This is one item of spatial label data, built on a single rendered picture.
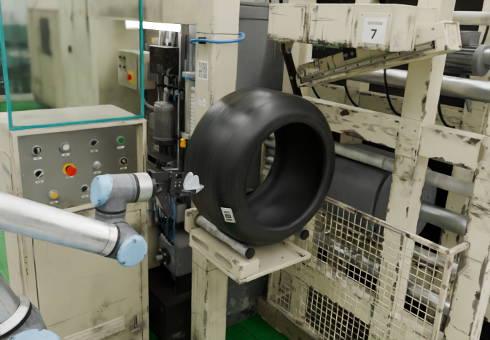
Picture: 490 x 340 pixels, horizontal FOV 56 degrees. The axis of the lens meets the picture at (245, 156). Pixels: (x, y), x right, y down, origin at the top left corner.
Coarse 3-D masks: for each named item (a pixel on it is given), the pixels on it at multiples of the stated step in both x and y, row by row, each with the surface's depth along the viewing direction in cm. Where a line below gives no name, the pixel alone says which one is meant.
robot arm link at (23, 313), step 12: (0, 276) 122; (0, 288) 121; (0, 300) 121; (12, 300) 125; (24, 300) 129; (0, 312) 121; (12, 312) 124; (24, 312) 126; (36, 312) 132; (0, 324) 122; (12, 324) 123; (24, 324) 125; (36, 324) 129; (0, 336) 121; (12, 336) 122
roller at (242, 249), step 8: (200, 216) 190; (200, 224) 188; (208, 224) 184; (216, 232) 179; (224, 232) 177; (224, 240) 175; (232, 240) 172; (232, 248) 172; (240, 248) 167; (248, 248) 166; (248, 256) 165
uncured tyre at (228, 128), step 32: (224, 96) 169; (256, 96) 160; (288, 96) 160; (224, 128) 153; (256, 128) 150; (288, 128) 196; (320, 128) 168; (192, 160) 161; (224, 160) 149; (288, 160) 200; (320, 160) 188; (224, 192) 151; (256, 192) 197; (288, 192) 198; (320, 192) 178; (224, 224) 158; (256, 224) 160; (288, 224) 173
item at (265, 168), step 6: (270, 138) 220; (264, 144) 223; (270, 144) 219; (264, 150) 224; (270, 150) 221; (264, 156) 224; (270, 156) 222; (264, 162) 226; (270, 162) 222; (264, 168) 227; (270, 168) 223; (264, 174) 228
